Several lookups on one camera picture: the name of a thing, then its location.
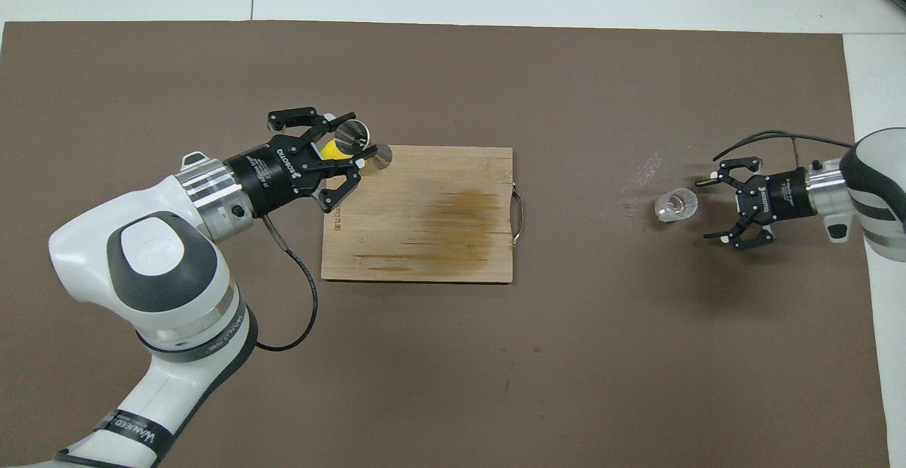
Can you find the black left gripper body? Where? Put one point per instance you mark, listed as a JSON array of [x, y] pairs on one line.
[[272, 178]]

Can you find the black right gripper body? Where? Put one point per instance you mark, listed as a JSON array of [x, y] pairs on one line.
[[775, 197]]

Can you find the steel jigger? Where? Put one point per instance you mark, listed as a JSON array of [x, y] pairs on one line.
[[352, 134]]

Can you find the clear glass cup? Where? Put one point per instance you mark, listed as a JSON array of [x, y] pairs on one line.
[[676, 204]]

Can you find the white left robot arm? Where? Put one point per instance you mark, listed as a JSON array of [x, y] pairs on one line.
[[156, 270]]

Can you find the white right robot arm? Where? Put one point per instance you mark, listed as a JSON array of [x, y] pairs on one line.
[[878, 192]]

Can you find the yellow lemon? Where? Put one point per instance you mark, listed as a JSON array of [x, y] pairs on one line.
[[331, 151]]

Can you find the wooden cutting board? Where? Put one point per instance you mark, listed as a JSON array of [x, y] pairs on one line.
[[425, 220]]

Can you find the brown table mat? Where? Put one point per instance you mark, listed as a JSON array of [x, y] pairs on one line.
[[453, 369]]

